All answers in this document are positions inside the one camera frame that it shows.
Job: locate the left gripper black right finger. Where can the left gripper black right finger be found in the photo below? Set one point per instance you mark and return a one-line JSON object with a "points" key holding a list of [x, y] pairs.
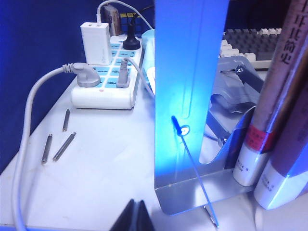
{"points": [[144, 220]]}

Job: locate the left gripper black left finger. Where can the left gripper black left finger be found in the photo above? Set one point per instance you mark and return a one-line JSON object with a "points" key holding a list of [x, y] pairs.
{"points": [[128, 219]]}

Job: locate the metal standoff rod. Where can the metal standoff rod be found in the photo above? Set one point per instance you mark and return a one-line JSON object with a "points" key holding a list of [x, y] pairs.
{"points": [[64, 146], [47, 148], [66, 119]]}

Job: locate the white power strip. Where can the white power strip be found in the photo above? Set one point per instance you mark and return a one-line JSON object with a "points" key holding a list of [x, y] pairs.
{"points": [[103, 98]]}

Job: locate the book with palace photo cover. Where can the book with palace photo cover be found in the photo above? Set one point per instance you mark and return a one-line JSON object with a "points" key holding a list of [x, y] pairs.
{"points": [[288, 156]]}

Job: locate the metal bookend panel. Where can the metal bookend panel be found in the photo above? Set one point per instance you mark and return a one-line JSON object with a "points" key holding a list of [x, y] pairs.
{"points": [[178, 60]]}

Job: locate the silver metal folding stand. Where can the silver metal folding stand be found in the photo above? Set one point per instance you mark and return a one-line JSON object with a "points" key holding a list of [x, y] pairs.
{"points": [[228, 79]]}

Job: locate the book with pink spine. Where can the book with pink spine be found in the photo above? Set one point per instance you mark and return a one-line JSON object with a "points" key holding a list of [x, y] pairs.
{"points": [[264, 108]]}

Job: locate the white USB charger block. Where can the white USB charger block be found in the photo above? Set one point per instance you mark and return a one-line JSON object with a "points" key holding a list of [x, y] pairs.
{"points": [[96, 43]]}

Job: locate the Rubik's cube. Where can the Rubik's cube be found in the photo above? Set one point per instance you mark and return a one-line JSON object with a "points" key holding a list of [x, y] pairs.
{"points": [[125, 24]]}

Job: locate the brown box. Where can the brown box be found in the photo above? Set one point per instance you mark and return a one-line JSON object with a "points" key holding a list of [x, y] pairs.
{"points": [[113, 21]]}

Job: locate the white and grey keyboard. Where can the white and grey keyboard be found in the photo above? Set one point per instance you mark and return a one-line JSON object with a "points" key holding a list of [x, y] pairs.
{"points": [[250, 36]]}

